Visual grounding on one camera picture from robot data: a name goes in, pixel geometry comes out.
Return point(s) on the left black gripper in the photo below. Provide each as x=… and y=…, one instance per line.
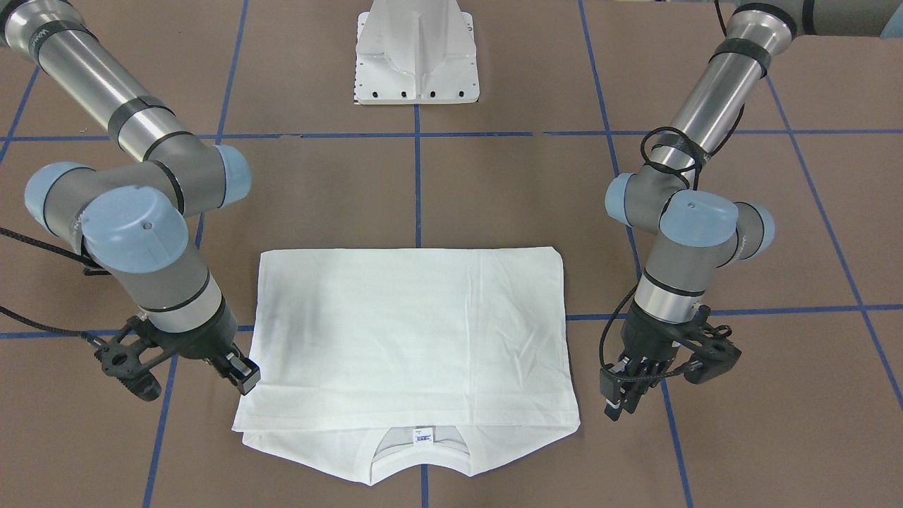
x=650, y=341

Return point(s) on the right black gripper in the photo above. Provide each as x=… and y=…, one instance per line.
x=202, y=341

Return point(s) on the white long-sleeve printed shirt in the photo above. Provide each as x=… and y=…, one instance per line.
x=374, y=361

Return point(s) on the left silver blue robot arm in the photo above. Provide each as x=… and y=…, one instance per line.
x=697, y=232

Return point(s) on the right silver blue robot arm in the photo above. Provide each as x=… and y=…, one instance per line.
x=131, y=221

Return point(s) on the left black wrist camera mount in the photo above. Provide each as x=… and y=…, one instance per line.
x=712, y=353

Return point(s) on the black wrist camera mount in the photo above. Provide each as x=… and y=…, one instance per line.
x=131, y=354
x=712, y=353

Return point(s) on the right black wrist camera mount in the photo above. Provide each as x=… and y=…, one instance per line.
x=131, y=354

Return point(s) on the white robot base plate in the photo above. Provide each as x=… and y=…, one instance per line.
x=416, y=53

